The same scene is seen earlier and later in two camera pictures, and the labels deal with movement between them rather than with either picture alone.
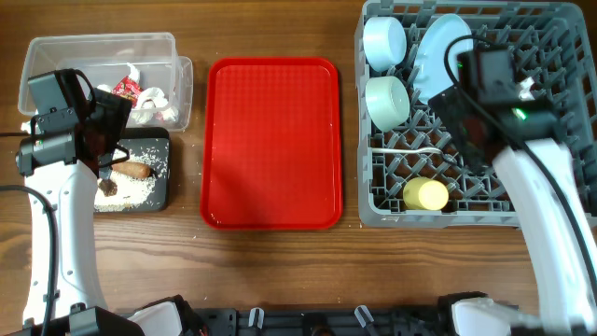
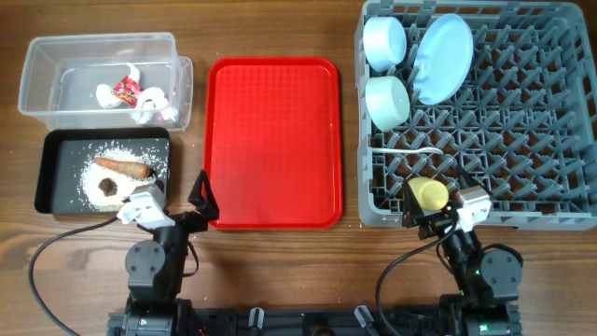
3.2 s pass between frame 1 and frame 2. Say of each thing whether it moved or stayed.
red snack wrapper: stayed
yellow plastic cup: stayed
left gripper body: moved
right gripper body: moved
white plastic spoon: stayed
